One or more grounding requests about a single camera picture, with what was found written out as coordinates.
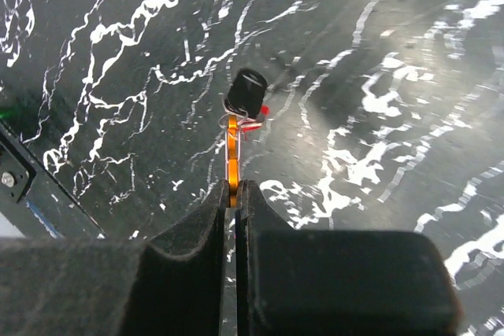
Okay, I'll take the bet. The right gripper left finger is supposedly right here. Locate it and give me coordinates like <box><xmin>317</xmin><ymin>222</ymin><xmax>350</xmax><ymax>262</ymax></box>
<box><xmin>1</xmin><ymin>183</ymin><xmax>229</xmax><ymax>335</ymax></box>

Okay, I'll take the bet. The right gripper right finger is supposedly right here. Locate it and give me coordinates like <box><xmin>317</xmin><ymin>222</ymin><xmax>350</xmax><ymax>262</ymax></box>
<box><xmin>235</xmin><ymin>180</ymin><xmax>462</xmax><ymax>335</ymax></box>

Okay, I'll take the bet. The key with red tag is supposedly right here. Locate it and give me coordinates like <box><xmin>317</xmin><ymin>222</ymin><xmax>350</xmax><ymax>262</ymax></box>
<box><xmin>239</xmin><ymin>105</ymin><xmax>269</xmax><ymax>132</ymax></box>

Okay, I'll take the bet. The orange keyring carabiner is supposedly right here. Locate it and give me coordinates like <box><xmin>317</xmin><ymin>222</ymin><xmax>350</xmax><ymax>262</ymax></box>
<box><xmin>225</xmin><ymin>115</ymin><xmax>240</xmax><ymax>207</ymax></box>

